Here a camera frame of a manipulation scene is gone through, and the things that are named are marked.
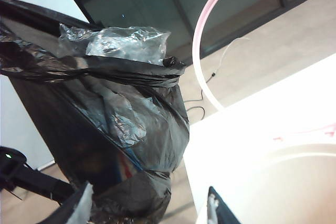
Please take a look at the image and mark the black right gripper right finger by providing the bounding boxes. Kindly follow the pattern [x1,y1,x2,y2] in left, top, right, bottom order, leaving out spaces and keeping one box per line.
[207,186,241,224]

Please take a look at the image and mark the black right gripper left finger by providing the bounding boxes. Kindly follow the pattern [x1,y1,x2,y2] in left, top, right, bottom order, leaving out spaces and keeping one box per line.
[54,181,95,224]

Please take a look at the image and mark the white ribbed plastic trash can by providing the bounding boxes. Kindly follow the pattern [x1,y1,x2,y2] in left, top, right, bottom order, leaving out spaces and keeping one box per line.
[251,142,336,224]

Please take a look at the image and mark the black plastic garbage bag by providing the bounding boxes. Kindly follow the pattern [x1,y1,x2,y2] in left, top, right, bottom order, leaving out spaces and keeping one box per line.
[0,0,191,224]

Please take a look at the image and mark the pink ring lid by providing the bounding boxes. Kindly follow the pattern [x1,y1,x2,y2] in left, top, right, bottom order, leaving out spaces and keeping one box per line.
[192,0,251,111]

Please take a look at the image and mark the clear crumpled plastic wrap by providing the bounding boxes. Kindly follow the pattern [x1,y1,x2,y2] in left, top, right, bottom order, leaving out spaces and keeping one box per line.
[58,23,171,66]

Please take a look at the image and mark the black floor cable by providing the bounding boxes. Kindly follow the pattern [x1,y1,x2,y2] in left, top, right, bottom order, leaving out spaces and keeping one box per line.
[183,71,220,120]

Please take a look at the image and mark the white floor cable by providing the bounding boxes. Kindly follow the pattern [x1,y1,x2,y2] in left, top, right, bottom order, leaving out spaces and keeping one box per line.
[217,37,253,78]

